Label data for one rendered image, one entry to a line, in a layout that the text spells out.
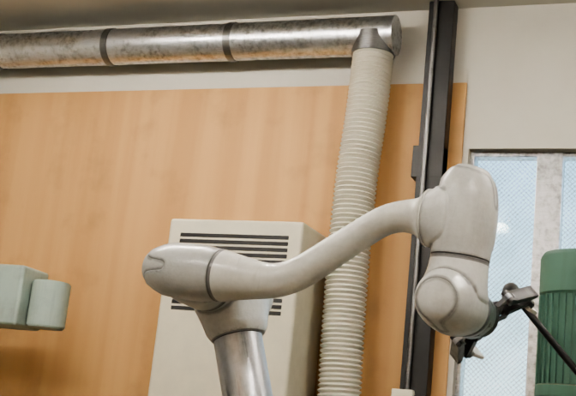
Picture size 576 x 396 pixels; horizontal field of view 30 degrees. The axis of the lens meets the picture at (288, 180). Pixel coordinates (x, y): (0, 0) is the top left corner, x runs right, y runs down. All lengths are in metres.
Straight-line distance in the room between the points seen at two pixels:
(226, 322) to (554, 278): 0.69
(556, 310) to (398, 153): 1.79
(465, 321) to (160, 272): 0.62
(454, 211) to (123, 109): 2.84
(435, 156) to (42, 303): 1.50
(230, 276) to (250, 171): 2.17
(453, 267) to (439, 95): 2.18
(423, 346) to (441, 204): 1.95
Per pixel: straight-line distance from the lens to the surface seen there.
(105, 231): 4.40
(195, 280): 2.05
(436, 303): 1.76
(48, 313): 3.98
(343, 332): 3.73
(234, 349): 2.17
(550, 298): 2.32
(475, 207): 1.82
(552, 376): 2.30
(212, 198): 4.20
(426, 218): 1.84
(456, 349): 2.05
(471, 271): 1.81
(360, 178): 3.83
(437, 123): 3.91
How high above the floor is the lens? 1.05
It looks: 14 degrees up
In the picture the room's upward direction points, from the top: 6 degrees clockwise
